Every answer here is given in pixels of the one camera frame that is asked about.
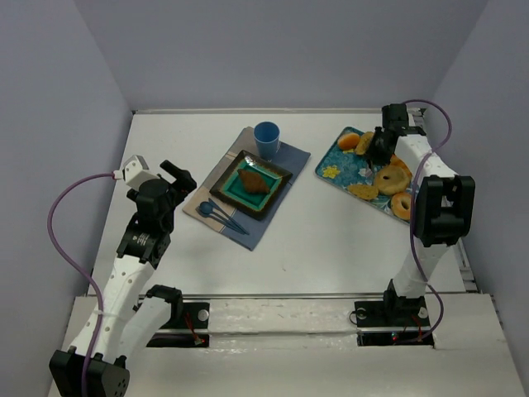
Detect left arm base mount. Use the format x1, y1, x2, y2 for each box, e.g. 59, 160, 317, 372
144, 285, 210, 348

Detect round orange bun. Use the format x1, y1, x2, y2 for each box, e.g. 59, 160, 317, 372
337, 132, 360, 151

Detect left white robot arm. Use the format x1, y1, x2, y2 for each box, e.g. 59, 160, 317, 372
49, 155, 197, 396

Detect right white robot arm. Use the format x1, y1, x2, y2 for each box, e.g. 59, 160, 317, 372
363, 102, 475, 300

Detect blue floral tray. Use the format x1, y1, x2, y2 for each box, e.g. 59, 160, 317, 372
315, 127, 412, 222

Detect golden croissant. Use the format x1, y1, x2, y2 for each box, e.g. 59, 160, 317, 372
390, 155, 412, 177

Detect dark brown croissant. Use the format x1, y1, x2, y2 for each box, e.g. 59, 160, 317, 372
237, 169, 269, 194

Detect aluminium front rail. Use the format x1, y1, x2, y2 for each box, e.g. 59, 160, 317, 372
138, 292, 385, 301

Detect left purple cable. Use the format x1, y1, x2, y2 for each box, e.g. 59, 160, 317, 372
47, 170, 125, 397

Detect pale bagel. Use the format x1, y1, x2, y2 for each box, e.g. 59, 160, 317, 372
374, 165, 410, 196

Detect blue plastic cup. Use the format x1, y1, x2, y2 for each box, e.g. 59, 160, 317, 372
254, 122, 280, 160

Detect blue plastic spoon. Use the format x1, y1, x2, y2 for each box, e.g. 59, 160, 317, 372
198, 202, 229, 222

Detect green square ceramic plate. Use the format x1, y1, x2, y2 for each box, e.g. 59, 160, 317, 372
210, 151, 293, 220

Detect blue plastic knife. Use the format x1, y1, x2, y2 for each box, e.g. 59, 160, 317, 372
198, 209, 245, 235

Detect metal tongs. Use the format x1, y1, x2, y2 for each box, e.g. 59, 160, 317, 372
365, 160, 374, 179

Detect glazed orange donut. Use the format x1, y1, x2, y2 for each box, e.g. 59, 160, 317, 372
391, 192, 412, 221

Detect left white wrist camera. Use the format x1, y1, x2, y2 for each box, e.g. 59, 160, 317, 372
122, 155, 156, 191

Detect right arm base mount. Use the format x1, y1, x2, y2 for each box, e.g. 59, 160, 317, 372
349, 281, 435, 347

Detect blue patchwork placemat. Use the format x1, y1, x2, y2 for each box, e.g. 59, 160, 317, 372
183, 127, 310, 251

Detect yellow bread slice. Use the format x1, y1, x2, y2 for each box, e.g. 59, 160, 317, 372
347, 184, 379, 201

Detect toasted baguette slice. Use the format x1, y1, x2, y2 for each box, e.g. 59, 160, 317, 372
355, 132, 374, 155

